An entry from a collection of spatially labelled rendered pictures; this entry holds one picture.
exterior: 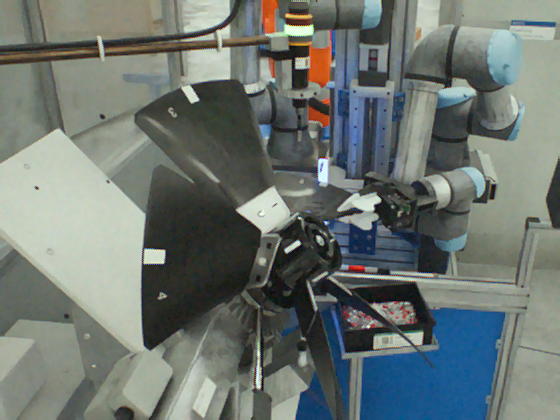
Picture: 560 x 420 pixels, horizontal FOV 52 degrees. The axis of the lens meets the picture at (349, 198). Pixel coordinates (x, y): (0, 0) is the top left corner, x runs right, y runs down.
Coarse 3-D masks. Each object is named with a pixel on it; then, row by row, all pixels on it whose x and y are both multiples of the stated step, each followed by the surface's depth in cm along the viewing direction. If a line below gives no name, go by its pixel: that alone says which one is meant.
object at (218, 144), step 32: (224, 96) 103; (160, 128) 95; (192, 128) 98; (224, 128) 100; (256, 128) 104; (192, 160) 97; (224, 160) 99; (256, 160) 101; (224, 192) 98; (256, 192) 100
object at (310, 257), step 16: (288, 224) 96; (304, 224) 98; (320, 224) 102; (288, 240) 94; (304, 240) 93; (336, 240) 102; (288, 256) 93; (304, 256) 93; (320, 256) 95; (336, 256) 100; (272, 272) 96; (288, 272) 94; (304, 272) 94; (320, 272) 94; (256, 288) 95; (272, 288) 97; (288, 288) 99; (272, 304) 96; (288, 304) 99
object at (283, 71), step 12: (276, 36) 89; (276, 48) 90; (288, 48) 91; (276, 60) 90; (288, 60) 92; (276, 72) 94; (288, 72) 92; (276, 84) 95; (288, 84) 93; (312, 84) 97; (288, 96) 94; (300, 96) 93; (312, 96) 94
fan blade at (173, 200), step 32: (160, 192) 71; (192, 192) 75; (160, 224) 70; (192, 224) 75; (224, 224) 80; (192, 256) 75; (224, 256) 81; (192, 288) 76; (224, 288) 83; (160, 320) 71; (192, 320) 78
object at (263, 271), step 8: (264, 240) 90; (272, 240) 92; (264, 248) 91; (272, 248) 93; (256, 256) 90; (264, 256) 92; (272, 256) 94; (256, 264) 90; (272, 264) 94; (256, 272) 91; (264, 272) 93; (264, 280) 94; (248, 288) 90
